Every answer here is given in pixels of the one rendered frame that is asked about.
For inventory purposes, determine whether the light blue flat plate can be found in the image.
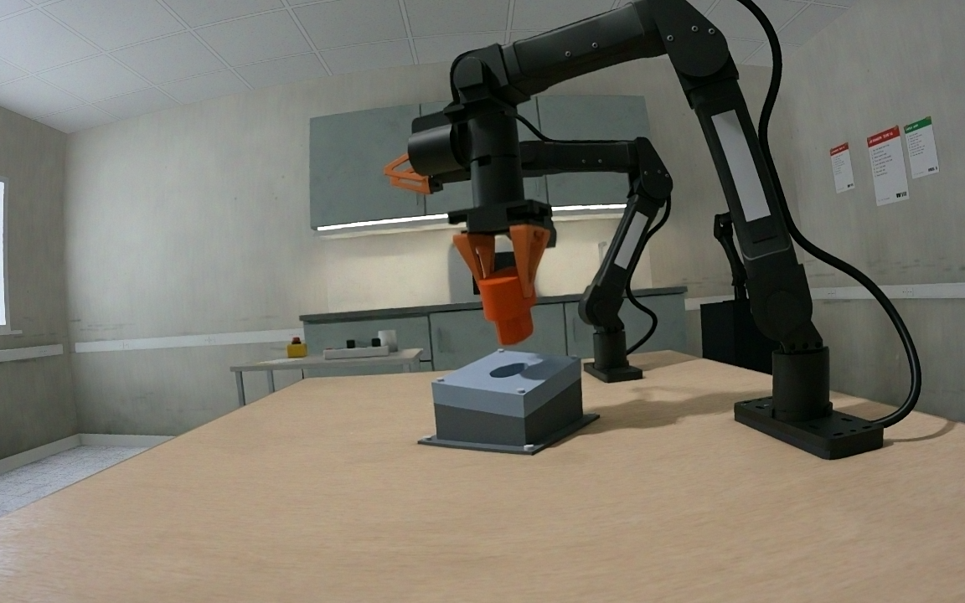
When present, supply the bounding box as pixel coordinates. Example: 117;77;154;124
431;351;581;418

